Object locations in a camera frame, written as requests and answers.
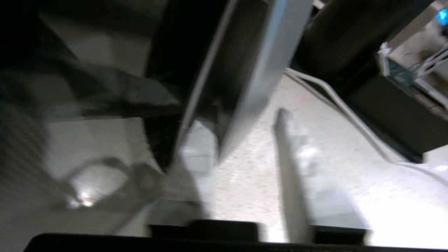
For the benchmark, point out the silver microwave oven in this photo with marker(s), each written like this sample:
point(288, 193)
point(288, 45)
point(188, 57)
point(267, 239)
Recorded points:
point(87, 105)

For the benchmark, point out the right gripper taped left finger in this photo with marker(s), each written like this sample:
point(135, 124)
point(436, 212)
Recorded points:
point(196, 168)

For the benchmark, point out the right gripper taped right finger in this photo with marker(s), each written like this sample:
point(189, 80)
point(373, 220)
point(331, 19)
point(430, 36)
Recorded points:
point(308, 182)

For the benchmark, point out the flat black appliance base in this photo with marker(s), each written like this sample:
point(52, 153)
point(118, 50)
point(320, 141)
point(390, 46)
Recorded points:
point(395, 115)

